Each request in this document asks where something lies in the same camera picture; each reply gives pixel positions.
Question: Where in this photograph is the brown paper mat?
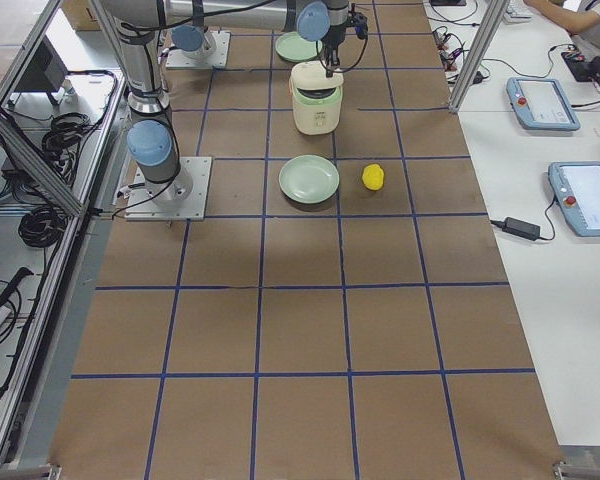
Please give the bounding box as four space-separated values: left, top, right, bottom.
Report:
50 1 561 479

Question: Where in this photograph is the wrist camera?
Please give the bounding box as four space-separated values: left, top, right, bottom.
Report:
350 12 368 40

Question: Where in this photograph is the teach pendant far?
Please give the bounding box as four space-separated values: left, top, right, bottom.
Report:
506 77 580 132

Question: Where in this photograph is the aluminium frame post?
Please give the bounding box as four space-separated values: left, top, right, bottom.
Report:
448 0 508 113

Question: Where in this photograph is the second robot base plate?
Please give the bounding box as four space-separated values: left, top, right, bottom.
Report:
166 25 231 70

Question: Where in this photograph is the green plate near cooker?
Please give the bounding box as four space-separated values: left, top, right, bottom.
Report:
275 32 322 63

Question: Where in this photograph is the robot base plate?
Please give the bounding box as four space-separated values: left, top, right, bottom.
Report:
124 157 212 221

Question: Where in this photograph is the teach pendant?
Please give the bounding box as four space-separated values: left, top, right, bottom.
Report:
506 77 580 132
548 161 600 237

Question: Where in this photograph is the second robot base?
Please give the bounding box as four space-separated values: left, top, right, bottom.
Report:
171 24 217 61

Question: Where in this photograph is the black power adapter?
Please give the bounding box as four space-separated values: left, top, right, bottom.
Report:
502 217 541 241

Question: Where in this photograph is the teach pendant near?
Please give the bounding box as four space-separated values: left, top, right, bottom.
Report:
548 161 600 237

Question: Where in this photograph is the cream rice cooker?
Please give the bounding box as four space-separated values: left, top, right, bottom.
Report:
289 61 344 135

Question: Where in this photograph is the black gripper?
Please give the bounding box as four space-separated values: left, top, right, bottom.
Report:
321 7 349 78

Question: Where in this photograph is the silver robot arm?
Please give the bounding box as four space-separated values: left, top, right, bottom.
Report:
101 0 368 122

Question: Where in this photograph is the yellow toy fruit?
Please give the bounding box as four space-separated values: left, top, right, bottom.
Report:
361 163 385 191

